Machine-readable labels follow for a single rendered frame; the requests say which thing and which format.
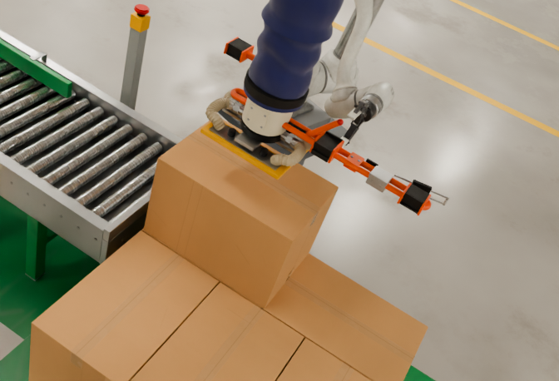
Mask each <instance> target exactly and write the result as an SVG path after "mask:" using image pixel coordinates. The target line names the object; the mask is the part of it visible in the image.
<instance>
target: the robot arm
mask: <svg viewBox="0 0 559 381"><path fill-rule="evenodd" d="M383 1H384V0H354V3H355V6H356V7H355V9H354V11H353V13H352V15H351V17H350V19H349V21H348V23H347V26H346V28H345V29H344V32H343V34H342V36H341V38H340V39H339V42H338V44H337V46H336V48H333V49H330V50H329V51H328V52H327V53H326V54H325V55H324V56H323V57H322V58H321V59H320V60H319V61H318V62H317V63H316V65H315V66H314V69H313V76H312V79H311V83H310V85H309V94H308V96H307V98H306V101H305V103H304V105H303V106H302V107H301V108H300V109H299V110H298V111H294V112H293V114H292V117H291V118H293V119H294V118H295V117H296V116H298V115H300V114H302V113H304V112H306V111H311V110H313V109H314V106H313V105H312V104H310V103H308V102H307V101H308V98H309V96H313V95H315V94H318V93H322V94H331V93H332V95H331V96H330V97H329V98H328V99H327V100H326V102H325V104H324V109H325V111H326V113H327V114H328V115H329V116H330V117H332V118H336V119H348V118H350V119H351V120H352V122H351V123H350V125H351V126H350V128H349V129H348V130H347V132H346V133H345V135H344V136H342V137H341V139H343V141H344V144H343V146H342V148H343V147H344V146H347V145H348V144H349V142H350V140H351V139H352V138H353V136H354V134H355V133H356V132H357V131H358V129H359V127H360V125H361V124H363V122H367V121H370V120H371V119H374V118H375V117H376V116H377V115H378V114H379V113H380V112H382V111H384V110H385V109H386V108H387V107H388V106H389V105H390V103H391V102H392V100H393V97H394V91H393V87H392V85H391V84H390V83H388V82H377V83H375V84H374V85H371V86H369V87H365V88H363V89H360V90H358V89H357V87H356V86H355V85H356V84H357V82H358V79H359V69H358V67H357V61H356V57H357V55H358V52H359V49H360V48H361V46H362V44H363V42H364V39H365V37H366V35H367V33H368V31H369V29H370V27H371V25H372V23H373V21H374V19H375V18H376V16H377V14H378V11H379V9H380V8H381V6H382V4H383ZM353 123H355V124H353Z"/></svg>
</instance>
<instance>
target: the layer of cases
mask: <svg viewBox="0 0 559 381"><path fill-rule="evenodd" d="M427 330H428V326H427V325H425V324H423V323H421V322H419V321H418V320H416V319H415V318H413V317H412V316H410V315H408V314H406V313H405V312H403V311H402V310H401V309H399V308H397V307H395V306H394V305H392V304H390V303H389V302H388V301H386V300H384V299H382V298H380V297H379V296H377V295H376V294H374V293H373V292H371V291H369V290H368V289H366V288H364V287H363V286H362V285H360V284H358V283H356V282H355V281H353V280H351V279H350V278H349V277H347V276H345V275H343V274H341V273H340V272H338V271H337V270H335V269H334V268H332V267H330V266H329V265H327V264H325V263H324V262H323V261H321V260H319V259H317V258H316V257H314V256H312V255H311V254H310V253H308V254H307V255H306V257H305V258H304V260H303V261H302V262H301V263H300V265H299V266H298V267H297V269H296V270H295V271H294V273H293V274H292V275H291V276H290V277H289V278H288V279H287V281H286V282H285V283H284V285H283V286H282V287H281V289H280V290H279V291H278V293H277V294H276V295H275V296H274V298H273V299H272V300H271V301H270V302H269V303H268V305H267V306H266V307H265V308H264V309H263V308H262V307H260V306H259V305H257V304H256V303H255V302H253V301H252V300H250V299H248V298H247V297H245V296H244V295H242V294H241V293H239V292H238V291H236V290H235V289H233V288H231V287H230V286H229V285H227V284H226V283H224V282H223V281H221V280H219V279H218V278H216V277H215V276H214V275H212V274H210V273H209V272H207V271H206V270H204V269H202V268H201V267H200V266H199V265H197V264H195V263H194V262H192V261H190V260H188V259H187V258H186V257H185V256H183V255H181V254H180V253H178V252H177V251H175V250H173V249H172V248H171V247H170V246H168V245H166V244H164V243H163V242H161V241H160V240H158V239H157V238H156V237H154V236H153V235H151V234H149V233H148V232H146V231H145V230H144V228H143V229H142V230H141V231H139V232H138V233H137V234H136V235H134V236H133V237H132V238H131V239H130V240H128V241H127V242H126V243H125V244H124V245H123V246H122V247H121V248H120V249H119V250H117V251H116V252H115V253H114V254H112V255H111V256H110V257H109V258H108V259H106V260H105V261H104V262H103V263H101V264H100V265H99V266H98V267H96V268H95V269H94V270H93V271H92V272H91V273H90V274H89V275H88V276H86V277H85V278H84V279H83V280H82V281H80V282H79V283H78V284H77V285H75V286H74V287H73V288H72V289H71V290H69V291H68V292H67V293H66V294H65V295H63V296H62V297H61V298H60V299H59V300H58V301H57V302H56V303H55V304H53V305H52V306H51V307H50V308H48V309H47V310H46V311H45V312H44V313H42V314H41V315H40V316H39V317H37V318H36V319H35V320H34V321H33V322H32V328H31V345H30V363H29V380H28V381H403V380H404V378H405V376H406V374H407V372H408V370H409V367H410V365H411V363H412V362H413V359H414V357H415V354H416V353H417V351H418V348H419V346H420V344H421V343H422V340H423V337H424V335H425V334H426V332H427Z"/></svg>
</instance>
